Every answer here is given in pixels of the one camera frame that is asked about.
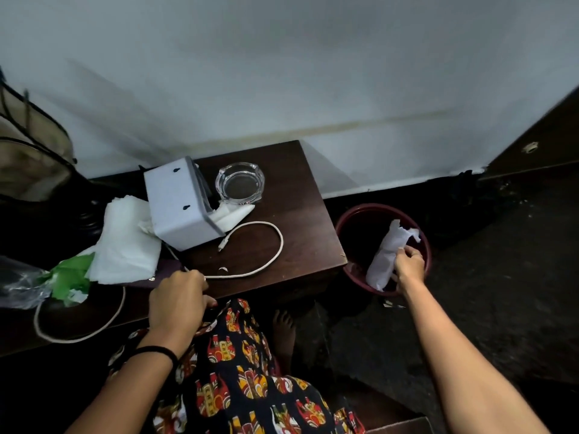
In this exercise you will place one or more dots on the person's right hand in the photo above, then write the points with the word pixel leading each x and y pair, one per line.
pixel 410 272

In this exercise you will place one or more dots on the person's left hand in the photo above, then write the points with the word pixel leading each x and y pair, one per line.
pixel 174 307

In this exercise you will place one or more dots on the person's right fingers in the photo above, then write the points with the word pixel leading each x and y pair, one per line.
pixel 408 253

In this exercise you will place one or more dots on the person's left thumb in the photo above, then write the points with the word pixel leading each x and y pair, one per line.
pixel 210 302

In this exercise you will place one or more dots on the white paper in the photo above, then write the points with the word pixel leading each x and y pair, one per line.
pixel 384 259

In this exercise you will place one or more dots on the person's right forearm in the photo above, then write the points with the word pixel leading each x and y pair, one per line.
pixel 461 366

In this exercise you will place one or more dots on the person's left forearm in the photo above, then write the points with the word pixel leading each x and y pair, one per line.
pixel 120 393

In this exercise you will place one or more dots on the dark red waste bin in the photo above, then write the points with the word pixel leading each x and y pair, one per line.
pixel 362 234

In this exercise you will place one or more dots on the black wristband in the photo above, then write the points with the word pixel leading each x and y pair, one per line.
pixel 159 350

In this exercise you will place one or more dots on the person's bare foot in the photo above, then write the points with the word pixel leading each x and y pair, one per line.
pixel 284 334

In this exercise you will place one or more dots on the patterned black dress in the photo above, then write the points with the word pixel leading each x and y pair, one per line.
pixel 244 379

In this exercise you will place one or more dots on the white tissue sheet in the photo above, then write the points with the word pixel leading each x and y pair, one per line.
pixel 233 213

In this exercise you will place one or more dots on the white tissue box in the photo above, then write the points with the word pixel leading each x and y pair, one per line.
pixel 178 207

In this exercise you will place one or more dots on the pile of white napkins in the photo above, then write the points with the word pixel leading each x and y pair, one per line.
pixel 124 244

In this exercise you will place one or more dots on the brown wooden side table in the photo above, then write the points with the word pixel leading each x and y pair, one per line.
pixel 298 212

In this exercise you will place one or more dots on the clear glass ashtray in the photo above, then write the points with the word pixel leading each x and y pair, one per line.
pixel 240 183

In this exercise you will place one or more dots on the green plastic bag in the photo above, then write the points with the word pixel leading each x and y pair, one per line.
pixel 70 277

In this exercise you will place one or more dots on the dark brown wooden cabinet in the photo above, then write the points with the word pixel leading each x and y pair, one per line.
pixel 543 144

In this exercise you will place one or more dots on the clear plastic bag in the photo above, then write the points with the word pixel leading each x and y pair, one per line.
pixel 20 284

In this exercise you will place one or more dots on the beige bag with black trim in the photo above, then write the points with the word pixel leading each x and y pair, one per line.
pixel 31 149

